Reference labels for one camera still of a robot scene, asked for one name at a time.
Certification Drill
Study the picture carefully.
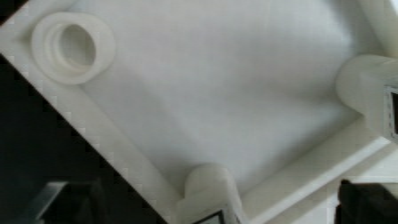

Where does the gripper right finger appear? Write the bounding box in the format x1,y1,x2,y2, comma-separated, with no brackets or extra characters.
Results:
333,180,398,224

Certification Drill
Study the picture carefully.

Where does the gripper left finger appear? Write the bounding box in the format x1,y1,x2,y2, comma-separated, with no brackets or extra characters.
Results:
22,181,109,224

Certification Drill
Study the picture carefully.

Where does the white table leg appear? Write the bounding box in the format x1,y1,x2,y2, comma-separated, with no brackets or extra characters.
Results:
335,55,398,144
175,164,248,224

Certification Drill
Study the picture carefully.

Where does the white square tabletop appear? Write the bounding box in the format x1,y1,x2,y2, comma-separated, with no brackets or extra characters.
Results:
0,0,398,224

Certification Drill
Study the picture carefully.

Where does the white U-shaped obstacle fence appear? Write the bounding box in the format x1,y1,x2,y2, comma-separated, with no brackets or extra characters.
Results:
291,155,398,224

